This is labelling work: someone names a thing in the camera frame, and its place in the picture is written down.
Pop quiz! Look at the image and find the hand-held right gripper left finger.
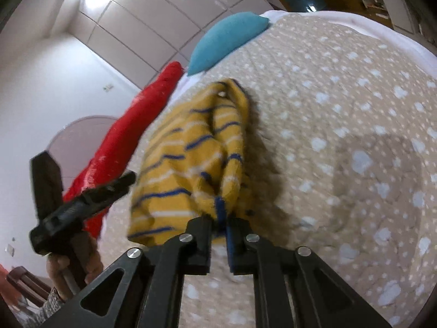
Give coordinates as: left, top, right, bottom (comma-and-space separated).
41, 215, 214, 328

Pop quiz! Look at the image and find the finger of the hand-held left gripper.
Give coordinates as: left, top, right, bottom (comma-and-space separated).
29, 151, 64, 222
81, 171, 137, 220

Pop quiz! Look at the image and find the white bed sheet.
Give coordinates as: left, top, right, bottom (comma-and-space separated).
178, 9, 437, 91

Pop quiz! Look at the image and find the white glossy wardrobe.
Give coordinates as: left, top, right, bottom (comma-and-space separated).
51, 0, 275, 92

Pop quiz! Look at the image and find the yellow striped sweater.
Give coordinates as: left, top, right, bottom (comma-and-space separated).
128, 78, 255, 247

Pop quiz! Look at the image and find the cluttered white shelf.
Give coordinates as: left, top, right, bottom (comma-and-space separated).
345, 0, 426, 36

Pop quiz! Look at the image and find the person's left hand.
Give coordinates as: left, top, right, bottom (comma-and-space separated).
46, 235, 104, 302

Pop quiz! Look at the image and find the wooden chair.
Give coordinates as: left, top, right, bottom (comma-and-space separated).
7, 265, 52, 307

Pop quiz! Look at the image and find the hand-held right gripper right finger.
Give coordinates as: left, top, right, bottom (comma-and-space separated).
225, 215, 393, 328

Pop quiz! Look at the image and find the teal pillow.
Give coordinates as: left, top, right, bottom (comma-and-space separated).
186, 11, 271, 77

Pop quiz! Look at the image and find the beige spotted blanket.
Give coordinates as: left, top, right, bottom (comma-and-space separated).
102, 14, 437, 328

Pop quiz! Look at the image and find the grey rounded headboard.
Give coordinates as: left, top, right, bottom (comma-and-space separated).
45, 115, 119, 179

